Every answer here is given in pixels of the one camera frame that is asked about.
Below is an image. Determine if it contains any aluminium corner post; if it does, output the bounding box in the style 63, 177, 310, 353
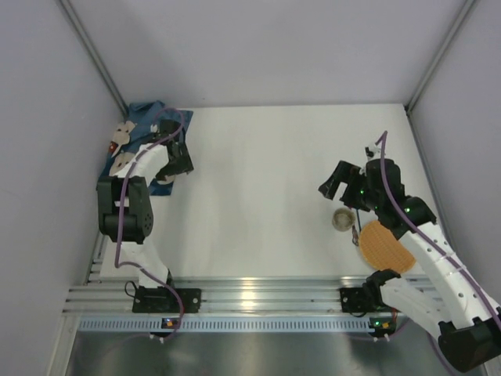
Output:
55, 0, 128, 118
404, 0, 480, 116

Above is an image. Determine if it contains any perforated metal cable strip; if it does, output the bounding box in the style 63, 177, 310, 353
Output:
78, 316, 396, 335

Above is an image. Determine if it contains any left aluminium corner post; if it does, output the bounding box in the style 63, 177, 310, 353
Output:
55, 0, 128, 118

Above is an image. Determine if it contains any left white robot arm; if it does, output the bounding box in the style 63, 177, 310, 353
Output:
97, 118, 193, 289

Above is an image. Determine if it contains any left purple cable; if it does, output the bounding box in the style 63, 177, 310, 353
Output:
114, 107, 186, 338

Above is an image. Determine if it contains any small beige ceramic cup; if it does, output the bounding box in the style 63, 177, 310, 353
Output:
332, 208, 356, 232

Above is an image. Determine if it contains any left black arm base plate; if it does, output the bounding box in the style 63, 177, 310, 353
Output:
132, 287, 202, 313

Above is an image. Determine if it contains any aluminium mounting rail frame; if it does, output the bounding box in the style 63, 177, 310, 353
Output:
62, 234, 486, 318

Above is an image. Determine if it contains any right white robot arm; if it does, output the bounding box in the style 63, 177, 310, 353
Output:
319, 158, 500, 373

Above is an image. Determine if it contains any orange woven round coaster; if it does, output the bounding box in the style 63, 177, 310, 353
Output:
359, 220, 416, 274

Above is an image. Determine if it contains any blue cartoon placemat cloth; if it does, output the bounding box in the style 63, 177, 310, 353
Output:
101, 101, 193, 196

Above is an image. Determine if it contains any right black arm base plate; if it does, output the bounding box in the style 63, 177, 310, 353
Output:
339, 287, 391, 316

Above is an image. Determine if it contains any right aluminium corner post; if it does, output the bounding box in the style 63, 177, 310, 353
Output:
404, 0, 480, 116

